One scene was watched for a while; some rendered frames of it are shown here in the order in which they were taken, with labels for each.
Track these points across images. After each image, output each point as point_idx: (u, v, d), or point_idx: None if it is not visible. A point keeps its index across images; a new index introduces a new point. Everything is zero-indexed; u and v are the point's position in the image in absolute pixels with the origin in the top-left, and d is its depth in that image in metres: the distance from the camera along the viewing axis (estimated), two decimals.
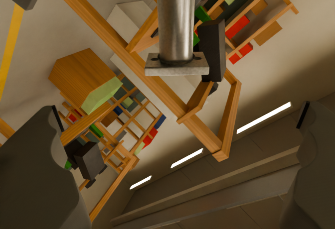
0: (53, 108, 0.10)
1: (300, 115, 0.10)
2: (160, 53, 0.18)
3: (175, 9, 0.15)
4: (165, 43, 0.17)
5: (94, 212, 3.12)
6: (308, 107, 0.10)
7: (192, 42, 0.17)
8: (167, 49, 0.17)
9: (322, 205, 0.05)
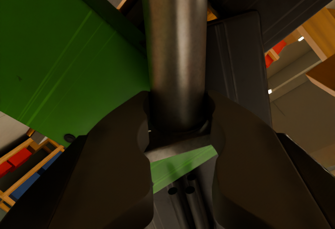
0: (149, 94, 0.11)
1: (204, 104, 0.11)
2: (159, 119, 0.11)
3: (187, 52, 0.09)
4: (170, 104, 0.10)
5: None
6: (207, 96, 0.11)
7: (204, 94, 0.11)
8: (173, 112, 0.10)
9: (242, 186, 0.06)
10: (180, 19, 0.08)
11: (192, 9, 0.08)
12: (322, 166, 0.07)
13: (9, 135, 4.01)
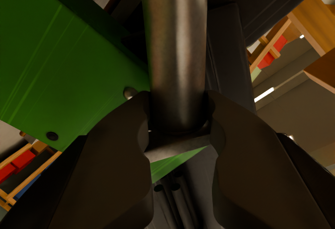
0: (149, 94, 0.11)
1: (204, 104, 0.11)
2: (159, 119, 0.11)
3: (187, 52, 0.09)
4: (170, 104, 0.10)
5: None
6: (207, 96, 0.11)
7: (204, 94, 0.11)
8: (173, 112, 0.10)
9: (242, 186, 0.06)
10: (180, 19, 0.08)
11: (192, 9, 0.08)
12: (322, 166, 0.07)
13: (12, 137, 4.05)
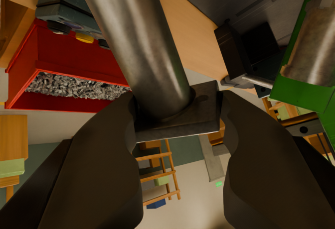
0: (134, 95, 0.11)
1: None
2: (139, 104, 0.11)
3: (123, 41, 0.08)
4: (135, 93, 0.10)
5: None
6: (223, 96, 0.11)
7: (181, 79, 0.10)
8: (140, 100, 0.10)
9: (253, 187, 0.06)
10: (101, 10, 0.08)
11: None
12: None
13: None
